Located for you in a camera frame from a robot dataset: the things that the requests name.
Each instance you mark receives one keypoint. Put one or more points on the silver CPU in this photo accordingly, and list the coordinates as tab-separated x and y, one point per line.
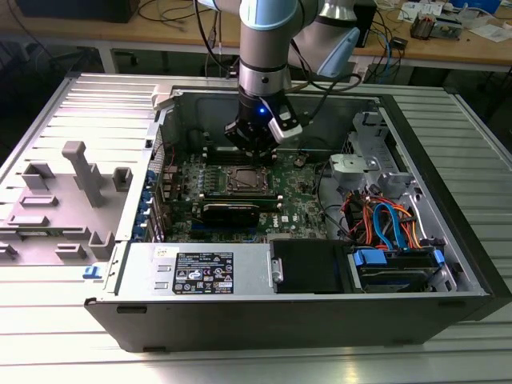
248	179

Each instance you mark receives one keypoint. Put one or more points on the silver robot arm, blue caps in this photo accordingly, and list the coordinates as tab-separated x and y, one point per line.
264	48

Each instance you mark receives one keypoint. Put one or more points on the CPU socket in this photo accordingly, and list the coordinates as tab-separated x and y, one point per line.
230	170

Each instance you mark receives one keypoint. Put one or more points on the blue slot retention clip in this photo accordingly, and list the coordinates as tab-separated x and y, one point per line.
140	232
146	197
150	178
143	216

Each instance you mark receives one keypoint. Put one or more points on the coin cell battery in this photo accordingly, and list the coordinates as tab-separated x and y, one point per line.
299	162

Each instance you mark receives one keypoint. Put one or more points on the green RAM stick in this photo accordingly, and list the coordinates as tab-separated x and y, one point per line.
36	233
248	196

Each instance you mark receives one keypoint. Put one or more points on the black graphics card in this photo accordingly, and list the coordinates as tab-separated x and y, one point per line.
228	214

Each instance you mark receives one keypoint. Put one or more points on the green motherboard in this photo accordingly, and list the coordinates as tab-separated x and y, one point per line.
296	208

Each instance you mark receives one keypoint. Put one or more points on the grey case release latch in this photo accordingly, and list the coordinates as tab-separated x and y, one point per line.
162	98

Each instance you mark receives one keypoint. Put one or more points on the silver drive cage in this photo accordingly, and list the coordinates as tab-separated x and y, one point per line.
368	136

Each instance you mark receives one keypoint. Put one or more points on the black desktop box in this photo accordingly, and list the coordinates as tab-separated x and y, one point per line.
368	24

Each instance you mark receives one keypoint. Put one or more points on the small black box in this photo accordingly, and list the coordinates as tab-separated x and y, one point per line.
399	43

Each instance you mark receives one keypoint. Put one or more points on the hard disk in blue carrier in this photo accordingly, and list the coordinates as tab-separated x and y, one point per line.
370	257

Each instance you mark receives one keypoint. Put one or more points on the silver power supply unit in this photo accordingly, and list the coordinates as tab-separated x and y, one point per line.
140	272

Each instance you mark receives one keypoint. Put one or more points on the black open PC case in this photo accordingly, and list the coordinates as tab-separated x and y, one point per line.
280	324

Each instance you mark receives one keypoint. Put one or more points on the copper heatsink cooler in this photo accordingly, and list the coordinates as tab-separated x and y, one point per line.
424	26

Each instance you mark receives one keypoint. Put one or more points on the white printed cards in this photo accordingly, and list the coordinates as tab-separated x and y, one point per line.
416	10

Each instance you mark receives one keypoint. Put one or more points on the wooden workbench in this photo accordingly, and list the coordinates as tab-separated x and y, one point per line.
440	52

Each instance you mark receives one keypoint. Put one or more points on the black monitor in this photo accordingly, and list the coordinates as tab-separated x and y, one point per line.
80	10

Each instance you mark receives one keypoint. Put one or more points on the grey parts rack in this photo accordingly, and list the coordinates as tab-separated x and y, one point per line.
60	224

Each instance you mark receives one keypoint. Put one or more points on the small blue plastic clip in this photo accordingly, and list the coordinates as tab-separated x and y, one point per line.
91	273

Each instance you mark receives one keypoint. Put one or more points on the silver electronic device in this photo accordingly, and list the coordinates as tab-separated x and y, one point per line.
448	29

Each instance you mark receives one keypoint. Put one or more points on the white paper sheets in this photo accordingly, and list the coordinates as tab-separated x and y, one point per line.
490	33

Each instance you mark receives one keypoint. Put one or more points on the bracket-mounted white wrist camera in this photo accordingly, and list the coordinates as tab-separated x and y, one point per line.
286	130

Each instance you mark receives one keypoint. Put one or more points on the silver metal bracket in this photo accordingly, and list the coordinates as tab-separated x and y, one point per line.
352	168

